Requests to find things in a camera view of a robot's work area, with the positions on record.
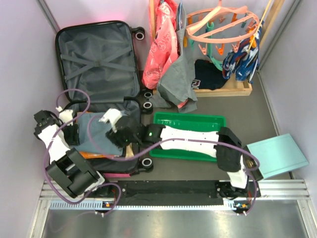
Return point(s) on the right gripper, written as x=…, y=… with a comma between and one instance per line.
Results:
x=114, y=138

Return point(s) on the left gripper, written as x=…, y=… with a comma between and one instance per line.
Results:
x=74, y=139

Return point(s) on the blue-grey t-shirt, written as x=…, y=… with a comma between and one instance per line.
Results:
x=98, y=132

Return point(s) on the pink hard-shell suitcase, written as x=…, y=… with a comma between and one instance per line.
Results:
x=99, y=71

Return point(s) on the green plastic tray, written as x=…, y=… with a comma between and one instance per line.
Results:
x=195, y=122

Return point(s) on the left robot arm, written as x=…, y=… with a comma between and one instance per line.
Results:
x=66, y=166

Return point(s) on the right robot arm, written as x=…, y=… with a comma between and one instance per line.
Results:
x=223, y=145

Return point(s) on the orange flat item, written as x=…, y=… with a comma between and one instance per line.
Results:
x=88, y=155

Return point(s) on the grey hanging garment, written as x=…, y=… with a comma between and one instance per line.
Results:
x=175, y=86

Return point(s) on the coral patterned jacket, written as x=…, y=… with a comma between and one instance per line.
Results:
x=164, y=48

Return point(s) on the dark navy folded garment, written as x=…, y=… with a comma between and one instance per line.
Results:
x=207, y=76

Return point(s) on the wooden clothes rack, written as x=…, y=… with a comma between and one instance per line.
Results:
x=223, y=89

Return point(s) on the blue white patterned garment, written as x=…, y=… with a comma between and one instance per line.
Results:
x=243, y=63

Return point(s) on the teal round clothes hanger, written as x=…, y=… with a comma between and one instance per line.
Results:
x=210, y=47

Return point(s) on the pink round clothes hanger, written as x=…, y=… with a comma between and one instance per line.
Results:
x=250, y=4

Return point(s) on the light blue plastic tray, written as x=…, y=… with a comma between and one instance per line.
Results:
x=277, y=155

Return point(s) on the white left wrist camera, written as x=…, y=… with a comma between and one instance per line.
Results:
x=64, y=115

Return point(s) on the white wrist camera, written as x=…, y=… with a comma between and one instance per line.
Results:
x=64, y=115
x=111, y=116

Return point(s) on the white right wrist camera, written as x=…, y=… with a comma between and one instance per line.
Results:
x=111, y=116

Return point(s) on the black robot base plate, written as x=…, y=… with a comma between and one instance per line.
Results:
x=180, y=192

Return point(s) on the aluminium rail frame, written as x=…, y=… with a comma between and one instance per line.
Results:
x=106, y=198

